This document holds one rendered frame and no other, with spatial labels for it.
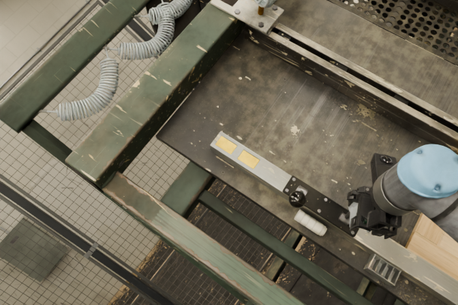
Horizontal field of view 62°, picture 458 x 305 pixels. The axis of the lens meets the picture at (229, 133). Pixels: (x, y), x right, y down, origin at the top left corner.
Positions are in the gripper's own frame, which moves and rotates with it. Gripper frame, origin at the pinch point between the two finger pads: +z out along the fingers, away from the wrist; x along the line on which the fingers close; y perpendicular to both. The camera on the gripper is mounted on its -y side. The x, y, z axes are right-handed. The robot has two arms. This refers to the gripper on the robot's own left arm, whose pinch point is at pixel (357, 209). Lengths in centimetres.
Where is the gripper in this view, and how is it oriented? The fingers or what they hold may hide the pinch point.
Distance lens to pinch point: 91.5
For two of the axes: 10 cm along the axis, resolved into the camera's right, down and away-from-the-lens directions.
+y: -2.5, 8.8, -4.0
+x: 9.7, 2.3, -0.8
